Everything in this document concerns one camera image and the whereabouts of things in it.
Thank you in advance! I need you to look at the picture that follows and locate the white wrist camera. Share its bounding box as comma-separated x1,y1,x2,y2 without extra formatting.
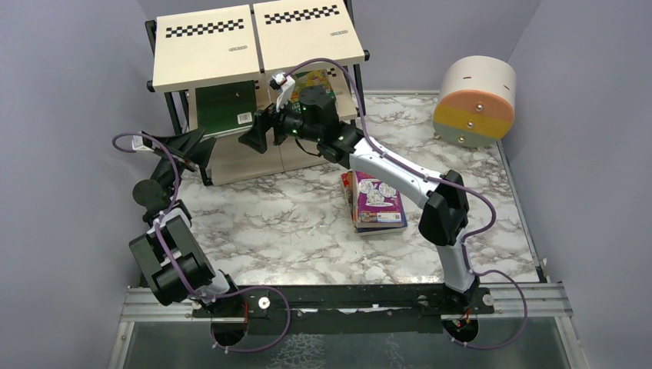
131,135,154,152
269,72,296,112

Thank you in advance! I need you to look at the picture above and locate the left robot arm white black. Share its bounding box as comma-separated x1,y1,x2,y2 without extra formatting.
129,129,237,306

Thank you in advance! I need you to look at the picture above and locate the plain dark green book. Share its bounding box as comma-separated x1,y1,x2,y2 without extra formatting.
195,81,257,135

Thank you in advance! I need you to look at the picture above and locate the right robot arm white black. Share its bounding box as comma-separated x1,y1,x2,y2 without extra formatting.
238,86,479,311

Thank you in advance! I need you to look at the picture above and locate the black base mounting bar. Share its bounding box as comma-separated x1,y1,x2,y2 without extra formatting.
191,284,494,336

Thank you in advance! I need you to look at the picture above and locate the purple cartoon cover book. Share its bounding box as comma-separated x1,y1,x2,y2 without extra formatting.
352,171,405,228

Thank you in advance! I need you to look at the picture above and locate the red spine book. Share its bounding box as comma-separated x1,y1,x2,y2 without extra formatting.
341,171,357,228

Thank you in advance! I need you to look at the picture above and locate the round drawer box orange yellow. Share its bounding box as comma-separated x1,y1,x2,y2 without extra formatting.
433,55,517,148

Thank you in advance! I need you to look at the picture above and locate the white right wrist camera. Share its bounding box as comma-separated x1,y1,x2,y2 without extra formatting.
269,72,296,112

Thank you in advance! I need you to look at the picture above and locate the green 104-storey treehouse book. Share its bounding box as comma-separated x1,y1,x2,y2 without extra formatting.
283,69,338,120

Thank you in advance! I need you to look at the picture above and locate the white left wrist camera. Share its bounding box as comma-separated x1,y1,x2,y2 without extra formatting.
131,135,154,152

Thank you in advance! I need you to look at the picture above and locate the dark bottom book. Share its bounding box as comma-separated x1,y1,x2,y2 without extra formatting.
355,224,407,236

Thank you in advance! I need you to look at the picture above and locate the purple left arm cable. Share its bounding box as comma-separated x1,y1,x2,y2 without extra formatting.
111,132,292,354

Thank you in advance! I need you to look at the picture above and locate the beige black three-tier shelf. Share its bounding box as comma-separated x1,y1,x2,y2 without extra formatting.
145,1,369,186

